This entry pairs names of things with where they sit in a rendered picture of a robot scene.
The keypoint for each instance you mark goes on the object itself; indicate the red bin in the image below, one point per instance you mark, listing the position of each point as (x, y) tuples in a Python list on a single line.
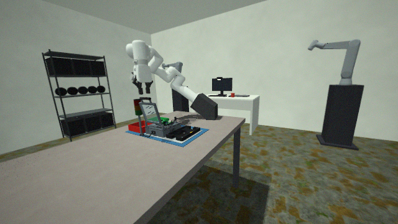
[(135, 127)]

